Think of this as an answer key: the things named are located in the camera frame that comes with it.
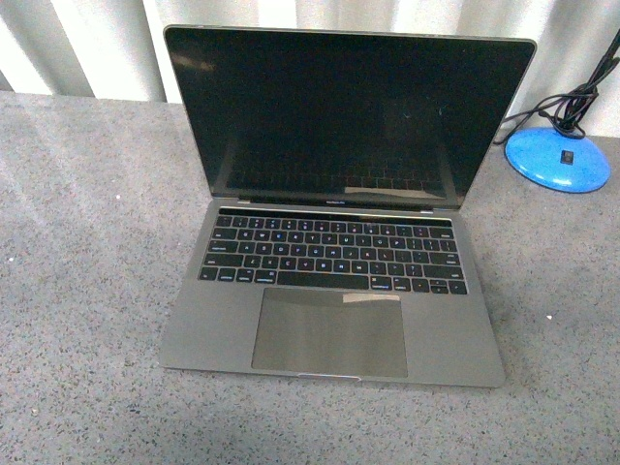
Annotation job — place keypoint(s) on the blue lamp base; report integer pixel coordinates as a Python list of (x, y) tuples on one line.
[(557, 162)]

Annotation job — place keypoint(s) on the grey laptop computer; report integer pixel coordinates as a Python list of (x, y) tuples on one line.
[(337, 163)]

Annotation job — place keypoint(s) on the white pleated curtain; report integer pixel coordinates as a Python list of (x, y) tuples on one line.
[(116, 50)]

